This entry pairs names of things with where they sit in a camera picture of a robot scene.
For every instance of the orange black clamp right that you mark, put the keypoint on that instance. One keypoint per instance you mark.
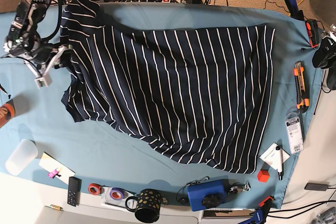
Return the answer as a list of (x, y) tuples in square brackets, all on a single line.
[(313, 32)]

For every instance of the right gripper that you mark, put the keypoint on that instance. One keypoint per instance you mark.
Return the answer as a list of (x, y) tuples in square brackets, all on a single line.
[(43, 59)]

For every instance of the navy white striped t-shirt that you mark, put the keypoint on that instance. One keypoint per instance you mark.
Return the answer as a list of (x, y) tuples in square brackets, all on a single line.
[(195, 96)]

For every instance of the translucent plastic cup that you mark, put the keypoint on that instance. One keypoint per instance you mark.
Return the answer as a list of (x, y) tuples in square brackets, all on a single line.
[(23, 154)]

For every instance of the clear plastic blister pack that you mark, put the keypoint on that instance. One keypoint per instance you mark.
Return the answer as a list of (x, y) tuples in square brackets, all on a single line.
[(294, 132)]

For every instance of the orange can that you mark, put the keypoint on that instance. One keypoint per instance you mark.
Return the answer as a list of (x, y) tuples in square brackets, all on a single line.
[(7, 112)]

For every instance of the purple tape roll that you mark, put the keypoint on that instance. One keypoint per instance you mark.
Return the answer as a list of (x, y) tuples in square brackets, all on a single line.
[(117, 193)]

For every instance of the metal carabiner keys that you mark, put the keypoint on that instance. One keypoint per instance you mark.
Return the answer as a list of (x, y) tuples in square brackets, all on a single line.
[(238, 188)]

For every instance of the white paper card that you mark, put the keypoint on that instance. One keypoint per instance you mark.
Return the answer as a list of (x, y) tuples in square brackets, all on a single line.
[(269, 156)]

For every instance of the blue orange clamp bottom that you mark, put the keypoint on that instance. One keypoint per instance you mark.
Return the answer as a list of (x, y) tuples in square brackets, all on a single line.
[(260, 215)]

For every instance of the white cardboard sheet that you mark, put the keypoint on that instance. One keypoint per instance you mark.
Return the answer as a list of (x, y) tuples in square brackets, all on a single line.
[(48, 163)]

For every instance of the blue box with black knob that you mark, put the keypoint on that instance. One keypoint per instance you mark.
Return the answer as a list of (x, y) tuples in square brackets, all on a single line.
[(206, 195)]

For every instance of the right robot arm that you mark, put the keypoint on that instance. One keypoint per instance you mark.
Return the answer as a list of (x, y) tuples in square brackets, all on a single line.
[(24, 42)]

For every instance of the black mug gold dots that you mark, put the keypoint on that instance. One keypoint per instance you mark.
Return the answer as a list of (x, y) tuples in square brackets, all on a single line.
[(146, 205)]

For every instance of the red tape roll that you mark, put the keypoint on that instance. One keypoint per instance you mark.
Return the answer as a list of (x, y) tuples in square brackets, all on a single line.
[(95, 189)]

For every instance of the white marker pen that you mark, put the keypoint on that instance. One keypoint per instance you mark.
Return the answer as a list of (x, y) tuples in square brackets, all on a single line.
[(279, 162)]

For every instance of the orange black utility knife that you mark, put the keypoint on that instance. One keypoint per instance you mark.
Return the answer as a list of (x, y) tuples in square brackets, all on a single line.
[(302, 95)]

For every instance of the black remote control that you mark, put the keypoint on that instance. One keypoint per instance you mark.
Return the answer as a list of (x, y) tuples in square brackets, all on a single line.
[(74, 187)]

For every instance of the blue clamp top right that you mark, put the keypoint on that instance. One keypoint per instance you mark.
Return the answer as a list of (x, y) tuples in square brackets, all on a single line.
[(293, 9)]

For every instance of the light blue tablecloth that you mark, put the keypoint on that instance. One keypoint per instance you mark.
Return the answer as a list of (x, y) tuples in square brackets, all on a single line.
[(99, 154)]

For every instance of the red cube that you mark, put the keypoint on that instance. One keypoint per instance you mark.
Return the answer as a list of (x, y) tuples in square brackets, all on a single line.
[(263, 176)]

